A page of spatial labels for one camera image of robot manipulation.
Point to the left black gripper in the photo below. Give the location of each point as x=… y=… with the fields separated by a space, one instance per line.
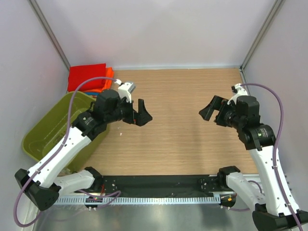
x=143 y=116

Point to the slotted cable duct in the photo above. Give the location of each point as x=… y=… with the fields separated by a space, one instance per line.
x=79 y=199

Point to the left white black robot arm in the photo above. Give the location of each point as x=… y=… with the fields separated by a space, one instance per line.
x=42 y=183

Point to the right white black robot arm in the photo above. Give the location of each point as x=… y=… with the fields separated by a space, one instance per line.
x=270 y=211

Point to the blue folded t shirt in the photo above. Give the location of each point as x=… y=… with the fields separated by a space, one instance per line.
x=92 y=94

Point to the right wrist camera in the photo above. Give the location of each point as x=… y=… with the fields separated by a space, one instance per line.
x=237 y=90

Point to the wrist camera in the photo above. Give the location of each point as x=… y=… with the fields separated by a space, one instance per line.
x=125 y=89
x=237 y=90

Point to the olive green plastic basket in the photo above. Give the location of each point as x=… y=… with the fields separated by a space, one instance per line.
x=50 y=130

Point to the red t shirt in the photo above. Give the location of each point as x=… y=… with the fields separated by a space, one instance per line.
x=79 y=74

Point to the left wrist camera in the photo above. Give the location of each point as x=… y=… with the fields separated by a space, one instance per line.
x=125 y=89

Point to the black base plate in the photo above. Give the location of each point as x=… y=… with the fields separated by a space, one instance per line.
x=163 y=186

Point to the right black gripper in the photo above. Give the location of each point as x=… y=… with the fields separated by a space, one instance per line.
x=215 y=104

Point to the orange folded t shirt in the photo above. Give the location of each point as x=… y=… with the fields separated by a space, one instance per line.
x=102 y=84

